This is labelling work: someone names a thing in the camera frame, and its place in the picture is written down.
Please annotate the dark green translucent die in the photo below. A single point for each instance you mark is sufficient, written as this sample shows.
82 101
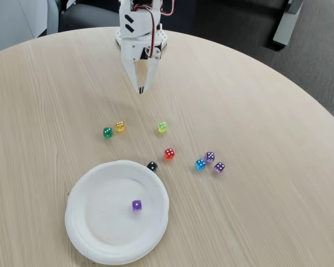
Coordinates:
107 133

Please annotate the lime green translucent die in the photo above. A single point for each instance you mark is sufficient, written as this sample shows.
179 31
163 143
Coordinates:
162 126

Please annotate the red translucent die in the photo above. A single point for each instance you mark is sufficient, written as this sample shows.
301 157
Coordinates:
169 153

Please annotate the black die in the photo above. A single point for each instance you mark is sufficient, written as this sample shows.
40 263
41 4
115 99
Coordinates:
152 166

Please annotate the white paper plate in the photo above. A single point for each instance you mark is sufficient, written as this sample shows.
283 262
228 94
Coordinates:
108 219

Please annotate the yellow translucent die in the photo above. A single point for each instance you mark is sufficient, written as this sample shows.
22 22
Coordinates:
120 126

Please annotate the dark grey chair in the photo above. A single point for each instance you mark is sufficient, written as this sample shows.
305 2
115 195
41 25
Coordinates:
86 16

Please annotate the purple translucent die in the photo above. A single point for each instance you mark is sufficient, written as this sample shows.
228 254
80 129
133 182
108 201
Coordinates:
137 205
209 157
219 167

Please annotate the grey desk leg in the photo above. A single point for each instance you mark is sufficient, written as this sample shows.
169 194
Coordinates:
285 25

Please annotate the blue translucent die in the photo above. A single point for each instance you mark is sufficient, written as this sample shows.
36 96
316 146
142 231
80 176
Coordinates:
200 164

